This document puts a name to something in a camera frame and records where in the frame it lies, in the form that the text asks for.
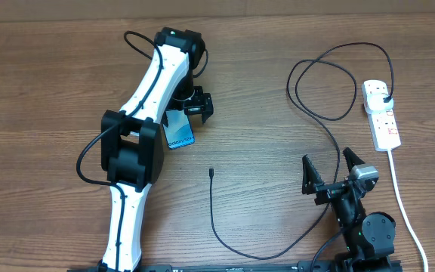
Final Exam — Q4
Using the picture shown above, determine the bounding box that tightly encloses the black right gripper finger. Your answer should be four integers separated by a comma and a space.
302, 155, 324, 195
343, 147, 365, 175

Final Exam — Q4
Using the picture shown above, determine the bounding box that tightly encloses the blue Galaxy smartphone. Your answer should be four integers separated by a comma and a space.
163, 110, 195, 150

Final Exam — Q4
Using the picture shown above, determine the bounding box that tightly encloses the black USB charging cable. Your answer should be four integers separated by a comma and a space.
208, 42, 396, 261

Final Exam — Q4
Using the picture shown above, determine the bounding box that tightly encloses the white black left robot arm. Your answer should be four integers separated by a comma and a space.
96, 27, 214, 271

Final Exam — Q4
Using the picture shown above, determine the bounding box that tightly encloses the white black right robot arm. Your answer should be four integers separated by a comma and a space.
298, 147, 402, 271

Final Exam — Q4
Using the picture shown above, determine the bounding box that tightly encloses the white power strip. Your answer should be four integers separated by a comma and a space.
362, 79, 401, 152

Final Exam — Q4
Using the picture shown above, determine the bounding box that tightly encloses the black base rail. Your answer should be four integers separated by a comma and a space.
67, 261, 403, 272

